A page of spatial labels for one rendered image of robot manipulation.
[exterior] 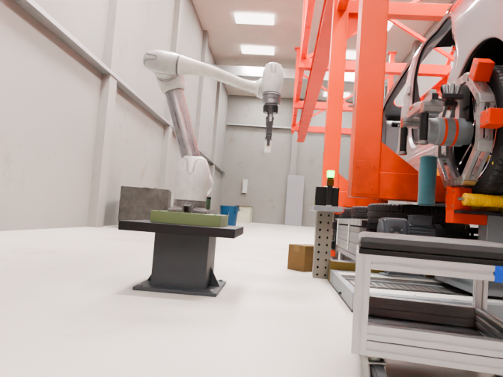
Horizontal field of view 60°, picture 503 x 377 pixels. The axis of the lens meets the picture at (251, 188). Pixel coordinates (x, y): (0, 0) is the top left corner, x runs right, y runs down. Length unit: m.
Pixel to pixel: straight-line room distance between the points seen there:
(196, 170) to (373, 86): 1.29
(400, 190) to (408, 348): 1.85
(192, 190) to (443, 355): 1.37
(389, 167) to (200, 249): 1.32
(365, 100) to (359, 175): 0.46
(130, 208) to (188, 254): 5.36
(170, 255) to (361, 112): 1.46
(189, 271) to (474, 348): 1.31
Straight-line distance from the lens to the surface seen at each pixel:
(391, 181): 2.73
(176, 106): 2.34
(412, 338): 0.98
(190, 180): 2.04
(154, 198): 7.28
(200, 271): 1.99
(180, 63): 2.23
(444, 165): 2.63
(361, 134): 2.73
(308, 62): 8.66
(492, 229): 2.39
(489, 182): 2.24
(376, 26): 2.95
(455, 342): 0.99
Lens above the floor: 0.36
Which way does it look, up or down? 4 degrees up
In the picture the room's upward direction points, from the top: 4 degrees clockwise
